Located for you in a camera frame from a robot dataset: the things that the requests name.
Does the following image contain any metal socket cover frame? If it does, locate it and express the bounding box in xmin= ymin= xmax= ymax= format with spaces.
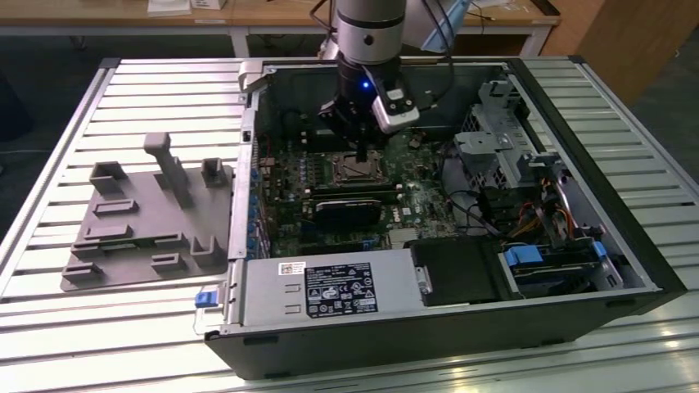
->
xmin=327 ymin=153 xmax=383 ymax=182

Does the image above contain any grey parts rack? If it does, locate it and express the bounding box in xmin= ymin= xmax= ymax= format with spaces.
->
xmin=58 ymin=131 xmax=236 ymax=292

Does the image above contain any grey power supply unit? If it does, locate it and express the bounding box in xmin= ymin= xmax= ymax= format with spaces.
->
xmin=243 ymin=256 xmax=433 ymax=327

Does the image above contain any black RAM slot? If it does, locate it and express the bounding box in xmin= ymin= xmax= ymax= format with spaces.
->
xmin=308 ymin=184 xmax=399 ymax=197

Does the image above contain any white box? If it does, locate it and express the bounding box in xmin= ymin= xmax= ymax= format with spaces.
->
xmin=147 ymin=0 xmax=192 ymax=17

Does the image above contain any CPU socket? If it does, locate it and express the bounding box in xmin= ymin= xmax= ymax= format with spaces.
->
xmin=323 ymin=150 xmax=388 ymax=184

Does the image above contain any black plastic shroud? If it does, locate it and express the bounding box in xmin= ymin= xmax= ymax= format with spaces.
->
xmin=412 ymin=239 xmax=503 ymax=308

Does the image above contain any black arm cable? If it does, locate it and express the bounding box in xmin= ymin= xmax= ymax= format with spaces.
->
xmin=419 ymin=0 xmax=458 ymax=111

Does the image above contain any blue disk carrier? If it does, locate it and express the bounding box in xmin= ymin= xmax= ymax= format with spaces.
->
xmin=505 ymin=244 xmax=546 ymax=269

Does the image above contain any metal drive cage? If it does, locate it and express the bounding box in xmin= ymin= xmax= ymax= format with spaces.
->
xmin=453 ymin=79 xmax=563 ymax=192

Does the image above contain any silver chipset heatsink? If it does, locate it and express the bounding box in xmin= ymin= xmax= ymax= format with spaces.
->
xmin=388 ymin=228 xmax=422 ymax=249

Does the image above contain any green motherboard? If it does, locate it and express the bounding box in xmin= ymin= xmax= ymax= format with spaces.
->
xmin=254 ymin=133 xmax=471 ymax=257

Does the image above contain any wooden desk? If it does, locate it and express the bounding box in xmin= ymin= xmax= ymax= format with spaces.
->
xmin=0 ymin=0 xmax=563 ymax=58

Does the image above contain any metal disk bay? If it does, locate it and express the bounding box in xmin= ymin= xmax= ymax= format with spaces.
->
xmin=499 ymin=239 xmax=625 ymax=300

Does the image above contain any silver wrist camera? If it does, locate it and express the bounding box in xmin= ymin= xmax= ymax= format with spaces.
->
xmin=371 ymin=73 xmax=420 ymax=135

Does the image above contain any black graphics card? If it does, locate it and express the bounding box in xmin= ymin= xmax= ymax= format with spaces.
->
xmin=311 ymin=199 xmax=387 ymax=228

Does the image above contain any pale blue teach pendant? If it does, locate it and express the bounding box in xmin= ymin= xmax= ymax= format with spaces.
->
xmin=407 ymin=0 xmax=473 ymax=53

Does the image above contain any black PC case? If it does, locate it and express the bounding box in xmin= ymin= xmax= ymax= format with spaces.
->
xmin=194 ymin=55 xmax=690 ymax=380

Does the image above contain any coloured power wire bundle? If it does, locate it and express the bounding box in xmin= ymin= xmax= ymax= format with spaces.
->
xmin=510 ymin=175 xmax=578 ymax=246

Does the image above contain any wooden cabinet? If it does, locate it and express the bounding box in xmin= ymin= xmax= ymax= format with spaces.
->
xmin=539 ymin=0 xmax=699 ymax=107

